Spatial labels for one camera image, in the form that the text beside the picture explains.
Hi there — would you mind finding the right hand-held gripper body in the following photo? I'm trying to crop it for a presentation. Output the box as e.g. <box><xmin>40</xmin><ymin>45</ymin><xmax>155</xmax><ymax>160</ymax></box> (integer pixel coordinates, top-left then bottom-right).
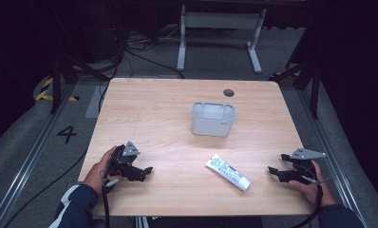
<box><xmin>280</xmin><ymin>147</ymin><xmax>327</xmax><ymax>185</ymax></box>

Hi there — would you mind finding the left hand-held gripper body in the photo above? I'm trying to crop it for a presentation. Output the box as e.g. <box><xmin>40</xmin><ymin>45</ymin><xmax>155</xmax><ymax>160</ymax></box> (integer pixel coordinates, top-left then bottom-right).
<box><xmin>104</xmin><ymin>141</ymin><xmax>142</xmax><ymax>185</ymax></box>

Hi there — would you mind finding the person's left hand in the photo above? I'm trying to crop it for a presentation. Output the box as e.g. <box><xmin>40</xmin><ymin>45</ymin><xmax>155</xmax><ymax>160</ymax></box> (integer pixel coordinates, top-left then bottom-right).
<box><xmin>83</xmin><ymin>144</ymin><xmax>119</xmax><ymax>196</ymax></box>

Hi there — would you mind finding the person's right hand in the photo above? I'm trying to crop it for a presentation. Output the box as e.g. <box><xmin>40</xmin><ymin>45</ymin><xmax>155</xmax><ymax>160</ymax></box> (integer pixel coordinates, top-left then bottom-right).
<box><xmin>287</xmin><ymin>159</ymin><xmax>337</xmax><ymax>207</ymax></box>

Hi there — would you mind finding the white toothpaste tube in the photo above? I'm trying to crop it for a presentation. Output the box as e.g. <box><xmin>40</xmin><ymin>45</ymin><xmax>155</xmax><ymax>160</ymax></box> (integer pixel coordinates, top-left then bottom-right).
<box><xmin>204</xmin><ymin>153</ymin><xmax>253</xmax><ymax>193</ymax></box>

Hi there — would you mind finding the white plastic container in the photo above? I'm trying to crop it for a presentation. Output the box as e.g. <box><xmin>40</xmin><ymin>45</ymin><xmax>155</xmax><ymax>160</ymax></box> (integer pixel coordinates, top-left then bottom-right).
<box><xmin>190</xmin><ymin>101</ymin><xmax>237</xmax><ymax>138</ymax></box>

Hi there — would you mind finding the black metal stand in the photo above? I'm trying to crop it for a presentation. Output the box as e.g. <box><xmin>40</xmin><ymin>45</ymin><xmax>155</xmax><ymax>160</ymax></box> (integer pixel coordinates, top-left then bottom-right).
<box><xmin>268</xmin><ymin>59</ymin><xmax>322</xmax><ymax>121</ymax></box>
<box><xmin>49</xmin><ymin>52</ymin><xmax>111</xmax><ymax>115</ymax></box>

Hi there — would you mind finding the yellow black floor tape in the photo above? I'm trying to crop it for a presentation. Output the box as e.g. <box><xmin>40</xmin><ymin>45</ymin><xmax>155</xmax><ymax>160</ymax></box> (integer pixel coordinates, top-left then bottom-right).
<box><xmin>34</xmin><ymin>77</ymin><xmax>81</xmax><ymax>103</ymax></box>

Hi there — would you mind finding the aluminium floor rail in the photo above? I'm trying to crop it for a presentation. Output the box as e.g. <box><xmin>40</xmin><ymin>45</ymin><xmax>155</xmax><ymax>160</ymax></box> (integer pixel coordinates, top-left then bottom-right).
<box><xmin>0</xmin><ymin>83</ymin><xmax>78</xmax><ymax>228</ymax></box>
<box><xmin>295</xmin><ymin>88</ymin><xmax>370</xmax><ymax>228</ymax></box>

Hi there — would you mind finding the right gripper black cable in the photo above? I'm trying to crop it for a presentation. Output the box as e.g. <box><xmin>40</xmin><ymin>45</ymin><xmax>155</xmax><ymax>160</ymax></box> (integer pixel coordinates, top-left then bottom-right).
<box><xmin>290</xmin><ymin>183</ymin><xmax>325</xmax><ymax>228</ymax></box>

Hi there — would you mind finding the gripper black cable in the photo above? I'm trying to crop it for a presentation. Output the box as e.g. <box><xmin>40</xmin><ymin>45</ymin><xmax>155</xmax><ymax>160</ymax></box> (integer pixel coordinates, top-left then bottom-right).
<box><xmin>101</xmin><ymin>185</ymin><xmax>113</xmax><ymax>228</ymax></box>
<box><xmin>290</xmin><ymin>183</ymin><xmax>325</xmax><ymax>228</ymax></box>

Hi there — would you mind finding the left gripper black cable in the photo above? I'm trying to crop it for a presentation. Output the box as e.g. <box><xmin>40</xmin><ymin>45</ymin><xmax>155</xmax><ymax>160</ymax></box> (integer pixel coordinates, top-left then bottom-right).
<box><xmin>101</xmin><ymin>185</ymin><xmax>113</xmax><ymax>228</ymax></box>

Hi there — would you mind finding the black floor cable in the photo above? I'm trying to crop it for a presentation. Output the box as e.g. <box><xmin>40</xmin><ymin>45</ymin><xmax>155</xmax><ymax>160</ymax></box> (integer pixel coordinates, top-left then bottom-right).
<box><xmin>1</xmin><ymin>148</ymin><xmax>90</xmax><ymax>228</ymax></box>

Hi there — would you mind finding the bundle of floor cables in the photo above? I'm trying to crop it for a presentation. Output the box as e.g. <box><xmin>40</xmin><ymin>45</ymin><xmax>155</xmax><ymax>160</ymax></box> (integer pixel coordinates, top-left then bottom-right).
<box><xmin>114</xmin><ymin>25</ymin><xmax>186</xmax><ymax>80</ymax></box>

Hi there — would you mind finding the white metal desk frame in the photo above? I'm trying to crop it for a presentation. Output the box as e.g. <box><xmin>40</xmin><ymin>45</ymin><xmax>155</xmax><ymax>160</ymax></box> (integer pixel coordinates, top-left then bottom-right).
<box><xmin>176</xmin><ymin>4</ymin><xmax>268</xmax><ymax>75</ymax></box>

